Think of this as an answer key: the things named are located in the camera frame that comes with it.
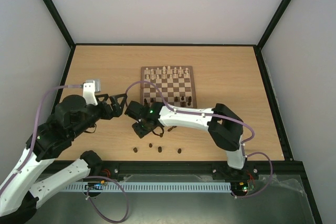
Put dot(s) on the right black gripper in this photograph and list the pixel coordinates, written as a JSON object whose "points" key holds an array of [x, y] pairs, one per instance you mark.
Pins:
{"points": [[140, 129]]}

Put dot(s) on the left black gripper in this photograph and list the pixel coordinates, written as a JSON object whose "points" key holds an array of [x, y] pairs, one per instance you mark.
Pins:
{"points": [[109, 114]]}

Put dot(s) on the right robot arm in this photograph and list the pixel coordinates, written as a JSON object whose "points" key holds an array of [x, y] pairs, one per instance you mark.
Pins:
{"points": [[224, 126]]}

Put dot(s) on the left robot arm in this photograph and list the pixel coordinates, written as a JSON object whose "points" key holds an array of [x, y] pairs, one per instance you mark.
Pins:
{"points": [[21, 193]]}

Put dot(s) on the wooden chess board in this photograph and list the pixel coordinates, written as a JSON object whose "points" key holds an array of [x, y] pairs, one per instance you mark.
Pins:
{"points": [[170, 92]]}

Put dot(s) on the white chess pieces row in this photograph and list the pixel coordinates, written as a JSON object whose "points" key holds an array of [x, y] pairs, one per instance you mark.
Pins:
{"points": [[167, 74]]}

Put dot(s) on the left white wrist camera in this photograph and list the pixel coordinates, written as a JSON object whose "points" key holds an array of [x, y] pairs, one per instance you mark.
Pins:
{"points": [[90, 88]]}

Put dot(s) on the light blue cable duct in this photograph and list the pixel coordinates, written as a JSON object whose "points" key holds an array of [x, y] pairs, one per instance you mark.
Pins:
{"points": [[161, 187]]}

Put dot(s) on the black aluminium frame rail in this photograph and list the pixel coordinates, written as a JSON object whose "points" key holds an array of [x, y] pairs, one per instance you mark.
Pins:
{"points": [[218, 170]]}

